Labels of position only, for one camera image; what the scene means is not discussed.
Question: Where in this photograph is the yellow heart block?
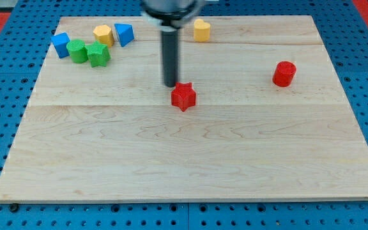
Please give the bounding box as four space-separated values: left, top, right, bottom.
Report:
193 19 211 42

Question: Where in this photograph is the red cylinder block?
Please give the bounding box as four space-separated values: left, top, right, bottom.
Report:
272 61 296 87

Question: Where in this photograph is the green star block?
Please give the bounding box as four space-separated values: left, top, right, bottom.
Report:
85 41 111 68

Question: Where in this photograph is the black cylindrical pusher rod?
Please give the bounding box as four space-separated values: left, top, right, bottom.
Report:
161 30 179 88

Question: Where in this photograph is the wooden board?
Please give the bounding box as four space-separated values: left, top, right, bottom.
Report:
0 15 368 204

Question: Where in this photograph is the green cylinder block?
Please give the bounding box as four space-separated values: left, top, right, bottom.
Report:
66 39 88 63

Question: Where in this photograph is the blue triangle block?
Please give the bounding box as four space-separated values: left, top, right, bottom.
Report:
114 23 134 47

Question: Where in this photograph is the blue cube block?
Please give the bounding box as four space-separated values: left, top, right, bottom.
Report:
51 33 70 58

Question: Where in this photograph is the yellow hexagon block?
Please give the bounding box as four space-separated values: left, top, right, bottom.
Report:
93 25 114 47

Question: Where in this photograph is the red star block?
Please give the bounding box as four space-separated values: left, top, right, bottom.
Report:
171 82 197 112

